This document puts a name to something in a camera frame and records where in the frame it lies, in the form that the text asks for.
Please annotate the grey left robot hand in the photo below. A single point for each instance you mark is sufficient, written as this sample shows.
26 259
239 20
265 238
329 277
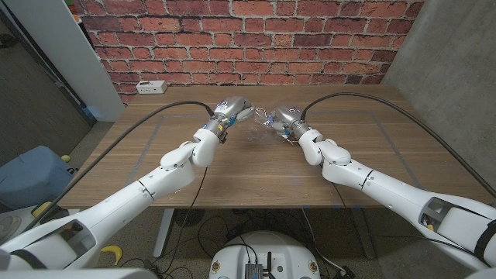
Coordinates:
232 108

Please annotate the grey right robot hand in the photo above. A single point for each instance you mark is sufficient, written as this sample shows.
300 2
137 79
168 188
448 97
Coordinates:
290 118

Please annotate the clear cellophane sheet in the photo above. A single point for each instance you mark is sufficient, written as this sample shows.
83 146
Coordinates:
261 124

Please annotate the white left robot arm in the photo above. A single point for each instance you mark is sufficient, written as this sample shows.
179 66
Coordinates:
155 182

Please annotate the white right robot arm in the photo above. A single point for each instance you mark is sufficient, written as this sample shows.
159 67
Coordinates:
387 186

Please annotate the small grey electronics box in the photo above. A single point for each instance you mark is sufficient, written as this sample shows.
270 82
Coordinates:
253 271

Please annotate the red brick printed backdrop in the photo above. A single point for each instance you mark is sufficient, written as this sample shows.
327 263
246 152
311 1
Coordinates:
248 38

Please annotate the white power strip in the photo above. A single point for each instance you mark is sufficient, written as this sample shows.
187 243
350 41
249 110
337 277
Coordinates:
151 87

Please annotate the black round floor fan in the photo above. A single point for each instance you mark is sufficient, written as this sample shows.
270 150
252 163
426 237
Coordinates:
188 218

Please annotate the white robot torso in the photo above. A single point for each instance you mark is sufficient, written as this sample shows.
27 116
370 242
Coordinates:
279 248

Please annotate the grey table leg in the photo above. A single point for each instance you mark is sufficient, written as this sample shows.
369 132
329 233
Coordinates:
364 232

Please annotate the white table leg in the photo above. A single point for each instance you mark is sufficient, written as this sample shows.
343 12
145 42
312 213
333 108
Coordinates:
162 232

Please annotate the black antenna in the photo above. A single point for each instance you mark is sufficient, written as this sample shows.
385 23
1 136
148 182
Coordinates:
269 263

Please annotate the black power adapter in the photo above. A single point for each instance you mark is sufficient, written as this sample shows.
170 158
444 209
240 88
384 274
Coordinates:
346 272

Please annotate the yellow-green ball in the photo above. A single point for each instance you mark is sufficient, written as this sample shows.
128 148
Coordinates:
66 158

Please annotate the white partition panel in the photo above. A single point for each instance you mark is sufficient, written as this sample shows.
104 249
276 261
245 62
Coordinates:
66 50

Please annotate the black object with yellow pads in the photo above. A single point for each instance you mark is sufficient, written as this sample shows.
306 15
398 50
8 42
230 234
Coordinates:
40 209

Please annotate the white floor platform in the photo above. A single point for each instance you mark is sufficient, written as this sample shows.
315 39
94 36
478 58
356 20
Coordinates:
15 224

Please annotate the black metal door frame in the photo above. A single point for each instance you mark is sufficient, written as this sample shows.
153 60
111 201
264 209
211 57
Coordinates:
50 70

